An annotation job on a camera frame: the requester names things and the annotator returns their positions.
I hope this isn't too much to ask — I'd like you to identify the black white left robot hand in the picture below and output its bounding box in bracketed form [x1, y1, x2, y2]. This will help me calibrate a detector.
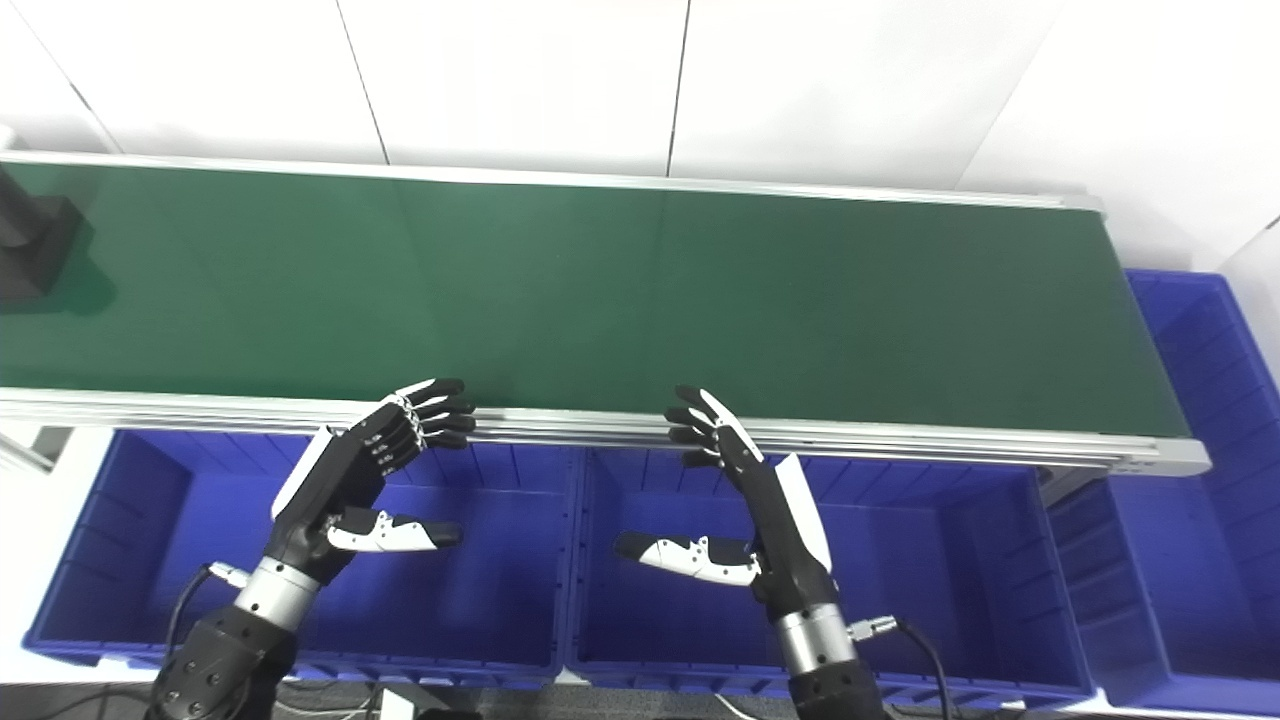
[265, 378, 477, 587]

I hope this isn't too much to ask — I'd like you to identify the aluminium conveyor leg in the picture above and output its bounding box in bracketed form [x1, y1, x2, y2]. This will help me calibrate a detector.
[0, 424, 73, 473]

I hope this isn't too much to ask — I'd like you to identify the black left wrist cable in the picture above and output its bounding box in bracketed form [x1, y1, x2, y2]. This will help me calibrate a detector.
[163, 563, 251, 663]

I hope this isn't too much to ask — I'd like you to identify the blue plastic bin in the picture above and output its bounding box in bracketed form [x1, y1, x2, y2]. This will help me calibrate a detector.
[565, 445, 1097, 711]
[1045, 268, 1280, 717]
[22, 428, 578, 693]

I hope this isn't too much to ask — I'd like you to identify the black cylinder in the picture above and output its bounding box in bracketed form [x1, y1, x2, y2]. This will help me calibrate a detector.
[0, 165, 83, 307]

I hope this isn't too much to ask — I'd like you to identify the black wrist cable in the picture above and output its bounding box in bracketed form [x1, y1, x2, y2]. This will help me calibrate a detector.
[163, 563, 251, 663]
[850, 614, 953, 720]

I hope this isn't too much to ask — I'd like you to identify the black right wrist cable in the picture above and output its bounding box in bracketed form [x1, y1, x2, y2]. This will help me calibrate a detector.
[850, 614, 953, 720]

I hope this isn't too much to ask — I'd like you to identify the green conveyor belt aluminium frame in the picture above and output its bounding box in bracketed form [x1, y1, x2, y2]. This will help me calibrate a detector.
[0, 150, 1213, 477]

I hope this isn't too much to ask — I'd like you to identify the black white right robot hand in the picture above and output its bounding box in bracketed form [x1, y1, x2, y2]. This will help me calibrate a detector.
[613, 386, 841, 616]

